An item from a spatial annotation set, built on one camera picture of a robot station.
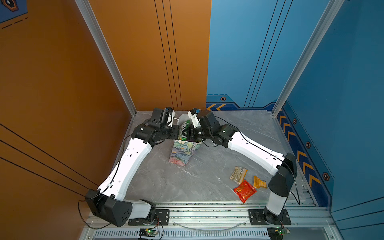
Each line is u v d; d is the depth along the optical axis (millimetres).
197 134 638
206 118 555
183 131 741
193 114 674
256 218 724
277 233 706
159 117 543
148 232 708
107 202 378
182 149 754
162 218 739
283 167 448
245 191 795
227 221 725
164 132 576
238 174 862
